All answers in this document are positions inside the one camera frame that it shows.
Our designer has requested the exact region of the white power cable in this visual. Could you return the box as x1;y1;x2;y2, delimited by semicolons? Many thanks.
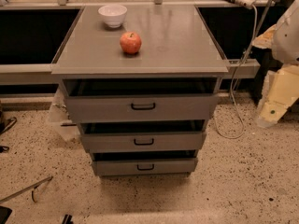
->
213;4;259;140

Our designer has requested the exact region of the grey top drawer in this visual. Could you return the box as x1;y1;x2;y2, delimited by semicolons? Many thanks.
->
63;77;217;123

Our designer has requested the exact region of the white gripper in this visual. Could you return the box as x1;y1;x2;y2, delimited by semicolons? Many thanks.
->
252;24;299;128

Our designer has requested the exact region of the red apple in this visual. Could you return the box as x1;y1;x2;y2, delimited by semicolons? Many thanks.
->
120;32;142;54

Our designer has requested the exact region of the black object bottom edge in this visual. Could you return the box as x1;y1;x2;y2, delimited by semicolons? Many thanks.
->
62;215;74;224

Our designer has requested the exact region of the grey metal rail frame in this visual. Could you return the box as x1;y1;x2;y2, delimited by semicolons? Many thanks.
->
0;59;260;85

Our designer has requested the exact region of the grey middle drawer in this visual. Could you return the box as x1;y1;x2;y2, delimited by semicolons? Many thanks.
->
80;119;206;152

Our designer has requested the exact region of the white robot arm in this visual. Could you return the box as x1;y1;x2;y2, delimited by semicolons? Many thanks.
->
252;0;299;128

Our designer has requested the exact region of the grey drawer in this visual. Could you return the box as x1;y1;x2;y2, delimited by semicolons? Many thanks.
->
92;150;197;176
80;119;206;152
63;77;217;123

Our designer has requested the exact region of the white bowl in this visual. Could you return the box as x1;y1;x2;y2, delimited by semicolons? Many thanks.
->
98;5;127;28

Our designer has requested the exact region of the grey bottom drawer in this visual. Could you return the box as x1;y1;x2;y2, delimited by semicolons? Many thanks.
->
92;150;197;176

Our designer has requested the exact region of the clear plastic sheet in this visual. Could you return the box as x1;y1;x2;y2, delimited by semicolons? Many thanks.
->
47;89;79;142

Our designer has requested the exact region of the black cable on floor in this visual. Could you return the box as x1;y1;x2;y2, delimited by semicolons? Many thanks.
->
0;117;18;154

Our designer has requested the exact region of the grey drawer cabinet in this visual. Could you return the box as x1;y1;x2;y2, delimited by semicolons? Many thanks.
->
50;4;230;178

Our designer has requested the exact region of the metal rod on floor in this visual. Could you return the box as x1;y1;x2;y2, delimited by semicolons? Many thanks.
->
0;176;53;203

